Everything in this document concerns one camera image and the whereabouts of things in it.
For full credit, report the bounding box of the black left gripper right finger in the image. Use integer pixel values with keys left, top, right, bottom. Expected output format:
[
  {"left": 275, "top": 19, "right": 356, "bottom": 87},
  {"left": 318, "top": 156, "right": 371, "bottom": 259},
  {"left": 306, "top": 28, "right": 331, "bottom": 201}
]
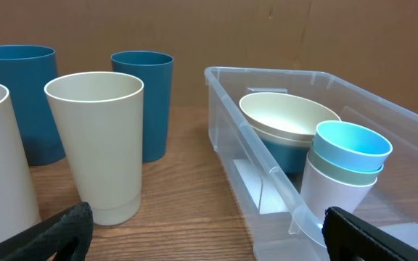
[{"left": 321, "top": 207, "right": 418, "bottom": 261}]

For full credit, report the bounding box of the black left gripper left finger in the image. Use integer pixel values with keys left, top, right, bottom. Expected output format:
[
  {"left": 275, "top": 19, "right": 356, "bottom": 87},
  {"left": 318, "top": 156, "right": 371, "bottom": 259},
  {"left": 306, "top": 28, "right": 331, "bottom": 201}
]
[{"left": 0, "top": 202, "right": 94, "bottom": 261}]

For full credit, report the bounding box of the pink small cup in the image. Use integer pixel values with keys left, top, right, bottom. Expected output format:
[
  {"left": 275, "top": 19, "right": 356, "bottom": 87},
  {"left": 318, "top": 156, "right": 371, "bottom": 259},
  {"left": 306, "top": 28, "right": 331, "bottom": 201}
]
[{"left": 300, "top": 153, "right": 378, "bottom": 222}]

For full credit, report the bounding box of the green small cup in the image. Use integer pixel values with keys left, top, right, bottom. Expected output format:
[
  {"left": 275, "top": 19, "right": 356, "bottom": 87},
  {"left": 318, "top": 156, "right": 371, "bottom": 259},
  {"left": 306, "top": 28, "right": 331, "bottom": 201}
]
[{"left": 308, "top": 146, "right": 384, "bottom": 186}]

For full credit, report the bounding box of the light blue small cup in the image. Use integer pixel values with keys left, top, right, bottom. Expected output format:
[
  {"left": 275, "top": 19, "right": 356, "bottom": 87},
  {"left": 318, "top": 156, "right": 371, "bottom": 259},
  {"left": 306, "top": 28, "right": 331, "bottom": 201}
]
[{"left": 313, "top": 120, "right": 393, "bottom": 172}]

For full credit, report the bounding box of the dark blue bowl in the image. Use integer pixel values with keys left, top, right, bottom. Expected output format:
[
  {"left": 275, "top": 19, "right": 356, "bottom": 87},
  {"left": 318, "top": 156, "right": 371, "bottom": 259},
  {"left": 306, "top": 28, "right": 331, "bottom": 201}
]
[{"left": 262, "top": 139, "right": 309, "bottom": 175}]

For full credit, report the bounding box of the cream bowl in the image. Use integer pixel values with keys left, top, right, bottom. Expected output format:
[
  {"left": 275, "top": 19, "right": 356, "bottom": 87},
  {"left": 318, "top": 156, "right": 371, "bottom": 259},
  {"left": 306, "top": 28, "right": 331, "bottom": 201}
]
[
  {"left": 239, "top": 92, "right": 340, "bottom": 141},
  {"left": 252, "top": 125, "right": 312, "bottom": 147}
]

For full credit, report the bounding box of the cream bowl front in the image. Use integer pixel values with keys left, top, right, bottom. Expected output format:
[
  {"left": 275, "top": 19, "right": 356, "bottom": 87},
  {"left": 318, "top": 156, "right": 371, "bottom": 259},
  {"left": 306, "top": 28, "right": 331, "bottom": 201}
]
[{"left": 239, "top": 92, "right": 340, "bottom": 141}]

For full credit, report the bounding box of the dark blue tall cup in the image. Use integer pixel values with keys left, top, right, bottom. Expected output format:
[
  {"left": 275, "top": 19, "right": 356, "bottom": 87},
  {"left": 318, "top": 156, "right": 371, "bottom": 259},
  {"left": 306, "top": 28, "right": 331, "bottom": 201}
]
[
  {"left": 111, "top": 51, "right": 173, "bottom": 162},
  {"left": 0, "top": 45, "right": 65, "bottom": 166}
]

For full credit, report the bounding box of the clear plastic storage bin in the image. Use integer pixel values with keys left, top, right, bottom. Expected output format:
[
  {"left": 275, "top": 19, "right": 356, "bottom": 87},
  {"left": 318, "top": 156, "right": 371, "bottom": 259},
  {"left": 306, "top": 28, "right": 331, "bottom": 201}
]
[{"left": 205, "top": 67, "right": 418, "bottom": 260}]

